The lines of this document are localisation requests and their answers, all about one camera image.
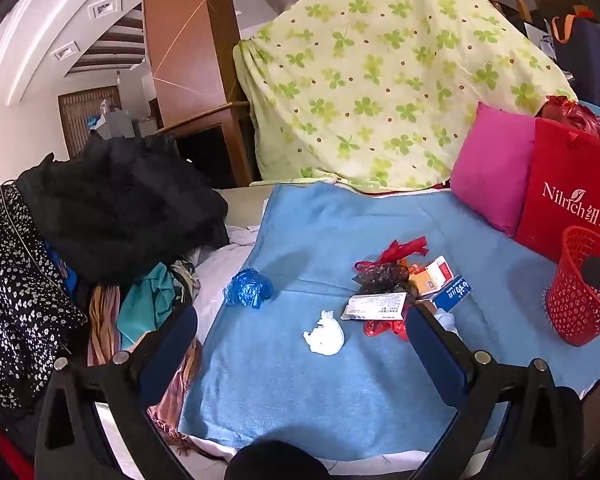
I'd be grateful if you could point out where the white tissue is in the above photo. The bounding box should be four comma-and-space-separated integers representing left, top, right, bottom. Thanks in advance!
302, 310, 346, 357

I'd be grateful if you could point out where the brown plastic bag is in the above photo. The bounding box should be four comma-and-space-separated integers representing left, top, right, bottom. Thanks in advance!
351, 262, 412, 297

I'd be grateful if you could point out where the small red plastic bag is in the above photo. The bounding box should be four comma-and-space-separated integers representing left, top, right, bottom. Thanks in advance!
362, 317, 408, 339

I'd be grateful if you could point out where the red plastic bag with ties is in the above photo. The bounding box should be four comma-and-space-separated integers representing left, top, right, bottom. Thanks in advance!
355, 235, 431, 281

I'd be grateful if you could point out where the dark bag with orange straps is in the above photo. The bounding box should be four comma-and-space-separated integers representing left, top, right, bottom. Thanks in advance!
537, 0, 600, 106

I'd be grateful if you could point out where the blue and white box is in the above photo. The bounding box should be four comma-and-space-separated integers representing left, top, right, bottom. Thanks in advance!
430, 274, 476, 313

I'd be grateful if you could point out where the crumpled red plastic bag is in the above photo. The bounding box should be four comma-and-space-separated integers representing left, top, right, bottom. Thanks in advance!
537, 94, 600, 140

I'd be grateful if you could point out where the red plastic basket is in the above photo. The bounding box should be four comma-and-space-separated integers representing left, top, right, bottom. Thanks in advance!
542, 225, 600, 347

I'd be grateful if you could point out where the orange and white box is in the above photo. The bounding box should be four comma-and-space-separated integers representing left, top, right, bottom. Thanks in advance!
409, 255, 455, 296

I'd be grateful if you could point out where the black white floral cloth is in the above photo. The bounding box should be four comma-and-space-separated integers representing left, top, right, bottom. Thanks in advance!
0, 182, 88, 411

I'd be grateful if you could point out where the wooden lattice door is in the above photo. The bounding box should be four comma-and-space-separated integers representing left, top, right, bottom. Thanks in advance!
57, 85, 123, 158

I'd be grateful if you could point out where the blue plastic bag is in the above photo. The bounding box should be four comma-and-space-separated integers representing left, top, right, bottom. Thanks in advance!
223, 267, 275, 308

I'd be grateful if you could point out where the teal cloth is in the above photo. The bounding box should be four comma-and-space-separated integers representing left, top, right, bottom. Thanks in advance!
116, 262, 177, 351

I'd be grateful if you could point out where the white medicine box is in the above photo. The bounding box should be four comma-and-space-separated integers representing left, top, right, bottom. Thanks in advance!
341, 291, 410, 321

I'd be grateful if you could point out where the green clover print sheet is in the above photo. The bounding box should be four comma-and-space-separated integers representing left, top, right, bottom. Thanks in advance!
232, 0, 578, 193

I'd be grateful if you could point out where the pink fringed scarf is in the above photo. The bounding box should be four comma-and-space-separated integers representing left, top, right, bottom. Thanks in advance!
147, 340, 203, 456

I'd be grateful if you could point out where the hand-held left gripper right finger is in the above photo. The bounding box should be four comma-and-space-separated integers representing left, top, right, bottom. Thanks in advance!
405, 302, 588, 480

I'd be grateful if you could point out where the striped orange scarf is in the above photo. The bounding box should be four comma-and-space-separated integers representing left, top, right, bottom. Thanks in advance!
86, 282, 123, 368

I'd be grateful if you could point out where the black cloth pile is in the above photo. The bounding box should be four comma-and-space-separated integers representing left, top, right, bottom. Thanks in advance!
15, 130, 231, 286

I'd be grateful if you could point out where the white paper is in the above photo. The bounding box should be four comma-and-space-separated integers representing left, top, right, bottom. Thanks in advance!
432, 309, 458, 333

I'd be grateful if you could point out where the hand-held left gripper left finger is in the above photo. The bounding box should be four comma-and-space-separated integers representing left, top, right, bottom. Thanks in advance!
34, 304, 199, 480

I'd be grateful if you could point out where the recessed ceiling light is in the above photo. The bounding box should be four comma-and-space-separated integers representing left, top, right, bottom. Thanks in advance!
52, 41, 80, 62
89, 0, 121, 20

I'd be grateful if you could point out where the blue blanket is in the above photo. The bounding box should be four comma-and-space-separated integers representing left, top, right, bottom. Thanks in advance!
177, 180, 600, 463

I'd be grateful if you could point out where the curved wooden rail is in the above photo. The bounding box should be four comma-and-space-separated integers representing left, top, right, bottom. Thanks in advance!
155, 101, 251, 136

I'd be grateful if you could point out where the white bed sheet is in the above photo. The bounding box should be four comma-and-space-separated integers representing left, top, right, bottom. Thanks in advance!
187, 225, 268, 321

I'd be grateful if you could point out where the pink pillow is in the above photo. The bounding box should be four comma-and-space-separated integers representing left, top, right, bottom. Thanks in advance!
450, 101, 537, 237

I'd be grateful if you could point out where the grey box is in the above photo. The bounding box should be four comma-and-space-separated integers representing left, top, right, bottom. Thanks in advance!
97, 110, 131, 138

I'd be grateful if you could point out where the red paper bag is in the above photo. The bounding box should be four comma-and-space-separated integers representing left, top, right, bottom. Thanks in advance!
515, 117, 600, 266

